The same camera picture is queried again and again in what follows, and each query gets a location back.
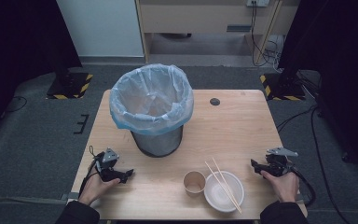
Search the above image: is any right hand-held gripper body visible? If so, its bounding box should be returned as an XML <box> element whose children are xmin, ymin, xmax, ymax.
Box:
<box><xmin>263</xmin><ymin>147</ymin><xmax>299</xmax><ymax>178</ymax></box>

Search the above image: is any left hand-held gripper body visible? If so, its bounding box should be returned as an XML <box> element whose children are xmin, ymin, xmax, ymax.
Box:
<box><xmin>93</xmin><ymin>147</ymin><xmax>121</xmax><ymax>183</ymax></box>

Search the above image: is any wooden chopstick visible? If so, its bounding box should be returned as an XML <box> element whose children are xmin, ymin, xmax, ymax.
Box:
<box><xmin>211</xmin><ymin>157</ymin><xmax>241</xmax><ymax>207</ymax></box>
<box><xmin>204</xmin><ymin>161</ymin><xmax>242</xmax><ymax>215</ymax></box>

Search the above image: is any metal mesh trash bin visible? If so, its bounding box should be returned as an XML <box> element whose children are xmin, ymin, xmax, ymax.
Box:
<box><xmin>130</xmin><ymin>124</ymin><xmax>185</xmax><ymax>159</ymax></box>

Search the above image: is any white disposable bowl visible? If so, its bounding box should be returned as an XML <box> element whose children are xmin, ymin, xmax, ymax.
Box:
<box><xmin>203</xmin><ymin>170</ymin><xmax>245</xmax><ymax>214</ymax></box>

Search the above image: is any brown paper cup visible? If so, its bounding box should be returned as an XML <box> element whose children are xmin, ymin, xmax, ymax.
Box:
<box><xmin>182</xmin><ymin>170</ymin><xmax>207</xmax><ymax>196</ymax></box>

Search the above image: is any translucent blue bin bag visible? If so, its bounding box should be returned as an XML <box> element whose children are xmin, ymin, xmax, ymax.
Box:
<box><xmin>108</xmin><ymin>63</ymin><xmax>196</xmax><ymax>137</ymax></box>

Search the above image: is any person's left hand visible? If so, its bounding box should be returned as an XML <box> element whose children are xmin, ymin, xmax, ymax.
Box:
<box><xmin>77</xmin><ymin>172</ymin><xmax>121</xmax><ymax>206</ymax></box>

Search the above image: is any person's right hand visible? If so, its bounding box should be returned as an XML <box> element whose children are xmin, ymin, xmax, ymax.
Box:
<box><xmin>259</xmin><ymin>170</ymin><xmax>300</xmax><ymax>203</ymax></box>

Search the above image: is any black striped stand base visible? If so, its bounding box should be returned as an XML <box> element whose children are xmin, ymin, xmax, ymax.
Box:
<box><xmin>46</xmin><ymin>71</ymin><xmax>94</xmax><ymax>101</ymax></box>
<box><xmin>259</xmin><ymin>73</ymin><xmax>307</xmax><ymax>102</ymax></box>

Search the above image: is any dark curtain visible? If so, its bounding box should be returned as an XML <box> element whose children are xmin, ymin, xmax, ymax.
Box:
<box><xmin>0</xmin><ymin>0</ymin><xmax>84</xmax><ymax>143</ymax></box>
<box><xmin>277</xmin><ymin>0</ymin><xmax>358</xmax><ymax>175</ymax></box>

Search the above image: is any light wooden cabinet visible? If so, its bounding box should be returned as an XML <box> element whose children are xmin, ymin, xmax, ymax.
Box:
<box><xmin>135</xmin><ymin>0</ymin><xmax>302</xmax><ymax>63</ymax></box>

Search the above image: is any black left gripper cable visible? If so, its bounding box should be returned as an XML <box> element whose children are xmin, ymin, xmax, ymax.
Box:
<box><xmin>78</xmin><ymin>145</ymin><xmax>98</xmax><ymax>197</ymax></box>

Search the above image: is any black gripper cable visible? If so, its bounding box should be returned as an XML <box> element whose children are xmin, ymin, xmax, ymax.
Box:
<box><xmin>288</xmin><ymin>166</ymin><xmax>317</xmax><ymax>207</ymax></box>
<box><xmin>78</xmin><ymin>145</ymin><xmax>98</xmax><ymax>197</ymax></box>

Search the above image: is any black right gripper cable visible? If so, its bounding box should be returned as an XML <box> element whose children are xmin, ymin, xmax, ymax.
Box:
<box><xmin>288</xmin><ymin>166</ymin><xmax>317</xmax><ymax>207</ymax></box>

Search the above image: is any black floor cable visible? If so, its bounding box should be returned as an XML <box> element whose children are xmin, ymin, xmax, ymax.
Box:
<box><xmin>275</xmin><ymin>105</ymin><xmax>319</xmax><ymax>133</ymax></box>
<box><xmin>310</xmin><ymin>106</ymin><xmax>352</xmax><ymax>224</ymax></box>
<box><xmin>3</xmin><ymin>95</ymin><xmax>28</xmax><ymax>114</ymax></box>

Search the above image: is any grey table bracket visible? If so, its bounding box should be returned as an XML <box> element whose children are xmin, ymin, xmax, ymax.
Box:
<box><xmin>61</xmin><ymin>191</ymin><xmax>80</xmax><ymax>201</ymax></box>

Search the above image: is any white cable bundle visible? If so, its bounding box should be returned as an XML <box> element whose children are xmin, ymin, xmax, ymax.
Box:
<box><xmin>264</xmin><ymin>35</ymin><xmax>285</xmax><ymax>73</ymax></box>

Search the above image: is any black outlet cable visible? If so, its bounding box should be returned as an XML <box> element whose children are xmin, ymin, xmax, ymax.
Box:
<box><xmin>250</xmin><ymin>0</ymin><xmax>273</xmax><ymax>68</ymax></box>

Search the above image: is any white wall outlet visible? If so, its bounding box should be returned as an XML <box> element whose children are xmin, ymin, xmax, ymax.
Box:
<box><xmin>246</xmin><ymin>0</ymin><xmax>270</xmax><ymax>8</ymax></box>

